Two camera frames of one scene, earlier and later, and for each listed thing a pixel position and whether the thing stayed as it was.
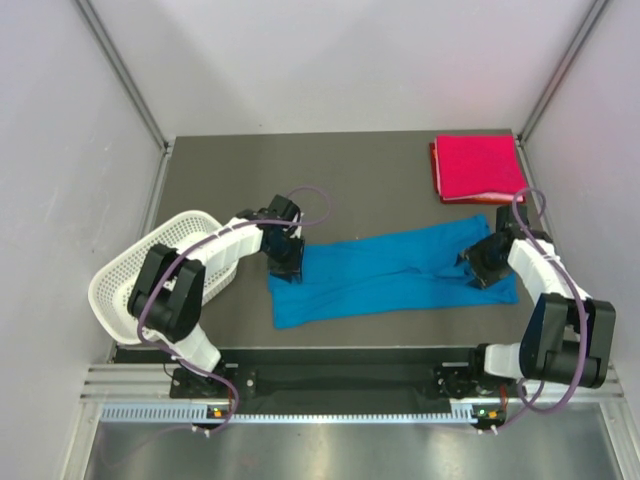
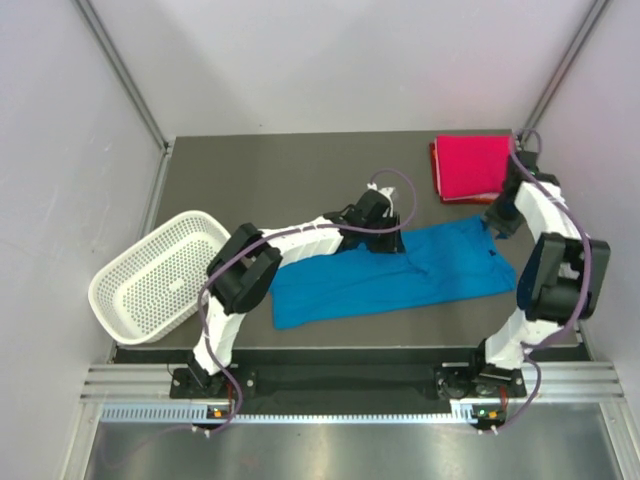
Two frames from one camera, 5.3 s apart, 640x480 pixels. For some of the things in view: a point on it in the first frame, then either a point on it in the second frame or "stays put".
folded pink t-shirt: x=479 y=167 stays put
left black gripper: x=292 y=267 → x=391 y=244
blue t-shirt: x=364 y=276 stays put
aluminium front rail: x=121 y=382 stays put
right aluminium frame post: x=565 y=62 stays put
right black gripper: x=482 y=276 → x=492 y=219
